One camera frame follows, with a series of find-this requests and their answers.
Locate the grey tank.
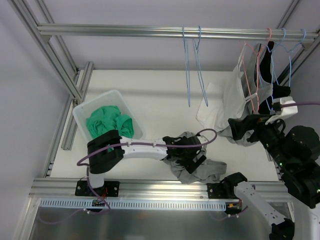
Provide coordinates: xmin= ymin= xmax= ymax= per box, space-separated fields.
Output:
xmin=214 ymin=41 xmax=274 ymax=147
xmin=162 ymin=146 xmax=227 ymax=184

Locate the white tank top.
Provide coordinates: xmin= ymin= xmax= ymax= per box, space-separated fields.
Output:
xmin=196 ymin=53 xmax=258 ymax=132

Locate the blue wire hanger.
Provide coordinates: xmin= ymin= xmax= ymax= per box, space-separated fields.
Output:
xmin=192 ymin=26 xmax=209 ymax=107
xmin=182 ymin=26 xmax=191 ymax=107

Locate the pink wire hanger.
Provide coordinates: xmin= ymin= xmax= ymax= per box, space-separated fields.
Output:
xmin=241 ymin=42 xmax=268 ymax=114

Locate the green tank top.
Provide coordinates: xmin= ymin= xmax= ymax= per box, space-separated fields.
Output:
xmin=86 ymin=105 xmax=135 ymax=139

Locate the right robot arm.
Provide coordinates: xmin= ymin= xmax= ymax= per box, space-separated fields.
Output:
xmin=222 ymin=115 xmax=320 ymax=240

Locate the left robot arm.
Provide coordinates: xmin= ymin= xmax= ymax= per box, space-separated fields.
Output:
xmin=86 ymin=130 xmax=207 ymax=196

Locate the black tank top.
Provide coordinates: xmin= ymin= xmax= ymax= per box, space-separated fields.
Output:
xmin=258 ymin=41 xmax=291 ymax=115

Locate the blue hanger with black top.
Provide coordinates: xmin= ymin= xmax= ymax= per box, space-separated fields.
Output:
xmin=252 ymin=26 xmax=287 ymax=112

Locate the blue hanger far right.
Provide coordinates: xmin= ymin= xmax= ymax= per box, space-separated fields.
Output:
xmin=286 ymin=28 xmax=307 ymax=87

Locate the white plastic basket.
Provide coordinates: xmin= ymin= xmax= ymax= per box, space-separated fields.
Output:
xmin=72 ymin=90 xmax=144 ymax=143

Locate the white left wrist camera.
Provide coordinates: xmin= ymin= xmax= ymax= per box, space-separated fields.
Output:
xmin=196 ymin=135 xmax=209 ymax=146

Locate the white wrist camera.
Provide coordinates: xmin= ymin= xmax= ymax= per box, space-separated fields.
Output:
xmin=196 ymin=135 xmax=209 ymax=146
xmin=265 ymin=96 xmax=298 ymax=125

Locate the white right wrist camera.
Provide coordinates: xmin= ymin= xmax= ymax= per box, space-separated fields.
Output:
xmin=265 ymin=96 xmax=298 ymax=125

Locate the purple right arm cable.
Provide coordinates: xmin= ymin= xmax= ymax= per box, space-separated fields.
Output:
xmin=281 ymin=101 xmax=320 ymax=108

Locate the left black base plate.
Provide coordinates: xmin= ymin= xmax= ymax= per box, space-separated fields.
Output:
xmin=74 ymin=179 xmax=120 ymax=198

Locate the white slotted cable duct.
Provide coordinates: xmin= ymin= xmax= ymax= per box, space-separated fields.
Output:
xmin=39 ymin=198 xmax=227 ymax=212

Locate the aluminium frame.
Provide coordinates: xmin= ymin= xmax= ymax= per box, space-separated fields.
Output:
xmin=7 ymin=0 xmax=320 ymax=240

